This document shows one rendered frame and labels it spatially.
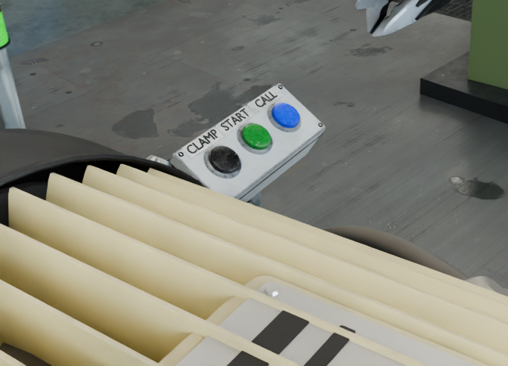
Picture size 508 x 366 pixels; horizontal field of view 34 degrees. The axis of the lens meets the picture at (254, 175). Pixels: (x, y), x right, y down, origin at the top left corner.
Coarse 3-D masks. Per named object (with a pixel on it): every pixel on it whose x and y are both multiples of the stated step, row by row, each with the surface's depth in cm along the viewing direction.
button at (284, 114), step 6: (276, 108) 83; (282, 108) 83; (288, 108) 83; (294, 108) 84; (276, 114) 82; (282, 114) 83; (288, 114) 83; (294, 114) 83; (276, 120) 82; (282, 120) 82; (288, 120) 82; (294, 120) 83; (288, 126) 82; (294, 126) 83
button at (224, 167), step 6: (216, 150) 76; (222, 150) 77; (228, 150) 77; (210, 156) 76; (216, 156) 76; (222, 156) 76; (228, 156) 77; (234, 156) 77; (210, 162) 76; (216, 162) 76; (222, 162) 76; (228, 162) 76; (234, 162) 77; (216, 168) 76; (222, 168) 76; (228, 168) 76; (234, 168) 76
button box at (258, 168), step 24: (264, 96) 84; (288, 96) 86; (240, 120) 81; (264, 120) 82; (312, 120) 85; (192, 144) 77; (216, 144) 78; (240, 144) 79; (288, 144) 82; (312, 144) 87; (192, 168) 75; (240, 168) 77; (264, 168) 79; (288, 168) 86; (240, 192) 76
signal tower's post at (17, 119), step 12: (0, 48) 114; (0, 60) 116; (0, 72) 117; (0, 84) 117; (12, 84) 119; (0, 96) 118; (12, 96) 120; (0, 108) 119; (12, 108) 120; (0, 120) 120; (12, 120) 121
